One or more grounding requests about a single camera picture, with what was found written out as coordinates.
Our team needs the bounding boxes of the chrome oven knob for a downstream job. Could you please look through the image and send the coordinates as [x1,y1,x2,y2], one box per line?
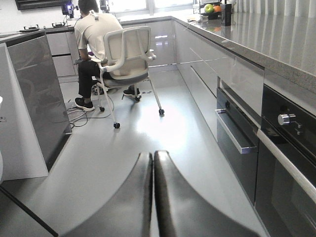
[277,114,296,126]

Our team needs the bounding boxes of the black built-in oven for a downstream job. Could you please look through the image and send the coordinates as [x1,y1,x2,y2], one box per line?
[255,86,316,237]

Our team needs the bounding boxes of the floor cables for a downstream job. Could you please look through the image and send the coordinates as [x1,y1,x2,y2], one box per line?
[64,91,117,129]

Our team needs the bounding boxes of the grey counter cabinets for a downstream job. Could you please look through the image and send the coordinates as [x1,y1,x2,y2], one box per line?
[45,12,316,141]

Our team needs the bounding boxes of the white office chair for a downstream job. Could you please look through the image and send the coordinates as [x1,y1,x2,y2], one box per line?
[90,25,165,129]

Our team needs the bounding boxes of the green apple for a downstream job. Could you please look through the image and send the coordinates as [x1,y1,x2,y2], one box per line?
[204,3,214,14]

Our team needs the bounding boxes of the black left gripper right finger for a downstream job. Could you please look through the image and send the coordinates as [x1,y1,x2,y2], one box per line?
[154,150,258,237]

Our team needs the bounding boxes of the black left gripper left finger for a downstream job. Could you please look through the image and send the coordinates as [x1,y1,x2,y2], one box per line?
[64,152,153,237]

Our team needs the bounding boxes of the orange fruit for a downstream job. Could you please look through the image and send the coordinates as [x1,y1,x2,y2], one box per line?
[213,5,221,13]

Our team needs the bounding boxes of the dark box on counter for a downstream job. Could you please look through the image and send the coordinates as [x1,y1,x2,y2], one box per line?
[221,3,232,26]

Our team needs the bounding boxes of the dark drawer with steel handle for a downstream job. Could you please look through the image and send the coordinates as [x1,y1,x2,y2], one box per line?
[215,88,259,204]

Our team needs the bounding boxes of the grey kitchen island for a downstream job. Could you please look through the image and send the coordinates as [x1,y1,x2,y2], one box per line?
[0,30,72,181]

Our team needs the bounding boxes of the seated person in beige shirt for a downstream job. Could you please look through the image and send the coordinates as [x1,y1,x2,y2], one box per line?
[74,0,142,112]

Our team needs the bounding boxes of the black fruit bowl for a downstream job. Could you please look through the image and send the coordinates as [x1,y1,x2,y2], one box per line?
[199,11,221,20]

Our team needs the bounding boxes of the black gas hob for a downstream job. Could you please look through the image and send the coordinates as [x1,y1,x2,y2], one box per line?
[19,22,67,33]

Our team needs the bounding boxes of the black wheeled equipment cart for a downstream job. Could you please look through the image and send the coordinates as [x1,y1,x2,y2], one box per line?
[91,79,104,95]

